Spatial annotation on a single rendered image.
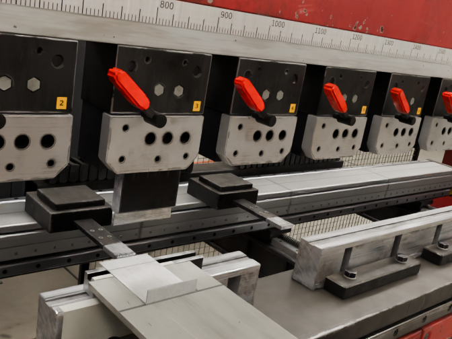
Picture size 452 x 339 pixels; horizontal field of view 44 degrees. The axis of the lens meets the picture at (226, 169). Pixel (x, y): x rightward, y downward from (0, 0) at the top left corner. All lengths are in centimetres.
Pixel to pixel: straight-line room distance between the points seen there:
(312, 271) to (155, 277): 43
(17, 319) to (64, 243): 155
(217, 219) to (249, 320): 53
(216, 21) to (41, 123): 27
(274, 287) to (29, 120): 67
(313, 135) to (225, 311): 35
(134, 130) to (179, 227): 52
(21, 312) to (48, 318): 182
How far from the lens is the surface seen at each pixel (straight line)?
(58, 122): 67
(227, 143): 83
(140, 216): 84
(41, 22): 65
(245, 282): 101
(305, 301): 114
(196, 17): 76
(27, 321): 259
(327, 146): 101
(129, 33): 70
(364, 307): 118
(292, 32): 88
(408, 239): 145
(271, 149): 90
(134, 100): 68
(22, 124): 66
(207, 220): 126
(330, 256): 119
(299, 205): 148
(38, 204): 102
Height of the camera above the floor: 139
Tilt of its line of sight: 16 degrees down
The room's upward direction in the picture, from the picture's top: 10 degrees clockwise
